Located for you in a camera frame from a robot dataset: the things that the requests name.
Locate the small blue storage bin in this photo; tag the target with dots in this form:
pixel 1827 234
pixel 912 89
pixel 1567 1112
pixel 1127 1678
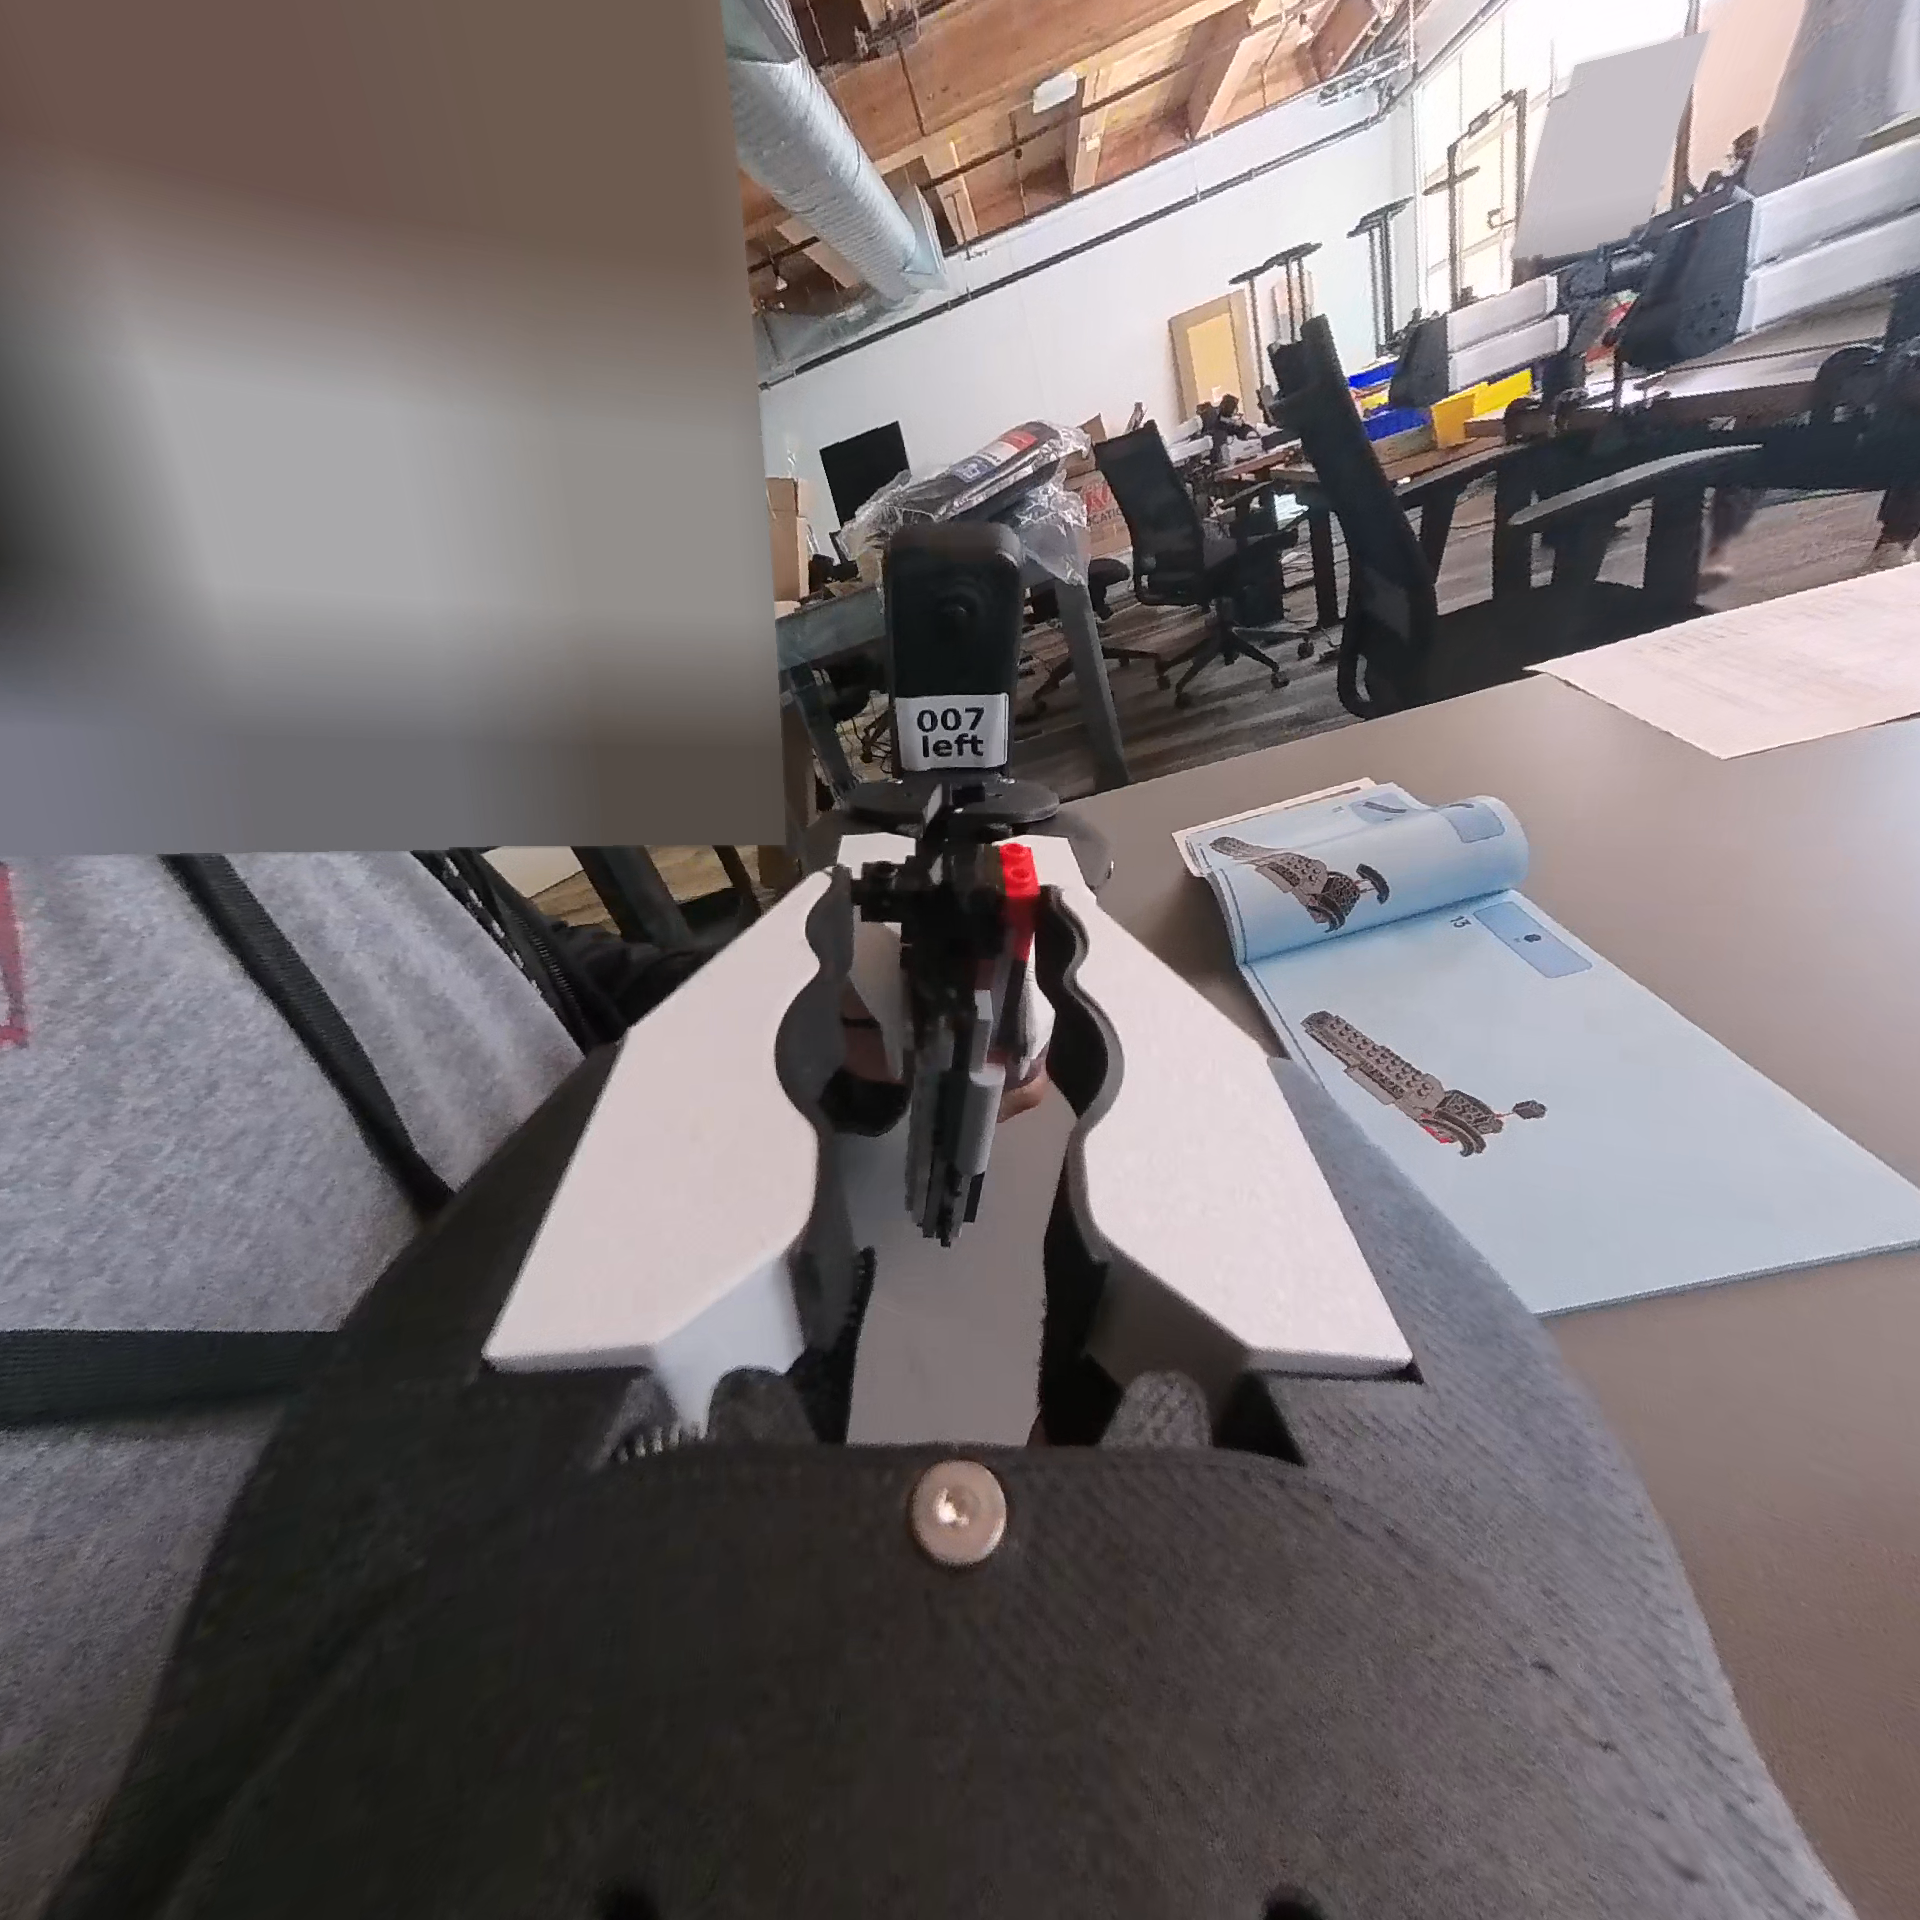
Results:
pixel 1394 409

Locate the long wooden workbench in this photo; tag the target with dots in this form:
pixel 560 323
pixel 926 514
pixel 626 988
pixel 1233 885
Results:
pixel 1773 385

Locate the plastic wrapped bundle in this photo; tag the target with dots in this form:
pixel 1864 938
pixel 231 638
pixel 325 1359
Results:
pixel 1035 483

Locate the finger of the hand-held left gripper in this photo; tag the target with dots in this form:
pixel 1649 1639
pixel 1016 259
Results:
pixel 866 851
pixel 1069 861

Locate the black monitor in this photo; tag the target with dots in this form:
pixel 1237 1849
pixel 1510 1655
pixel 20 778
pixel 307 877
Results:
pixel 862 470

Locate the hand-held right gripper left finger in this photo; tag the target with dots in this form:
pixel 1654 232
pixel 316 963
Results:
pixel 676 1186

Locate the silver air duct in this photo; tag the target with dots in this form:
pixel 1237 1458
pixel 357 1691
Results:
pixel 839 150

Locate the person's left hand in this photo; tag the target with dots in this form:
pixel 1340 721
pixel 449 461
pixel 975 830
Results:
pixel 866 1046

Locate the tan framed board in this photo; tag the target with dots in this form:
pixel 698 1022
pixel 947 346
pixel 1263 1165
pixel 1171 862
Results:
pixel 1213 360

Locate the white equipment case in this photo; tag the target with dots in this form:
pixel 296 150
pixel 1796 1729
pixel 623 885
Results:
pixel 1815 243
pixel 1500 323

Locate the grey black toy brick model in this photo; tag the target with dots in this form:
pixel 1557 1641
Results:
pixel 947 1081

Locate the light blue instruction booklet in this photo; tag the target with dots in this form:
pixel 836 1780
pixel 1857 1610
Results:
pixel 1574 1140

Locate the tall black office chair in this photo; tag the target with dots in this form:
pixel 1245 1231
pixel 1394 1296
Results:
pixel 1352 495

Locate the plain cardboard box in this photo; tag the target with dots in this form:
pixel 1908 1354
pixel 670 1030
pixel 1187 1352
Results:
pixel 790 525

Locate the dark metal table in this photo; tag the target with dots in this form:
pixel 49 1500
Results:
pixel 824 632

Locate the white paper sheet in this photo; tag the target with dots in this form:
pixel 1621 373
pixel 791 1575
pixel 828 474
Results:
pixel 1756 660

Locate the yellow storage bin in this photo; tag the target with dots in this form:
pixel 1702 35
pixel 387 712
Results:
pixel 1461 419

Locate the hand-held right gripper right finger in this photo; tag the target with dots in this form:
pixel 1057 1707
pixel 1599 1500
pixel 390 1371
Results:
pixel 1229 1202

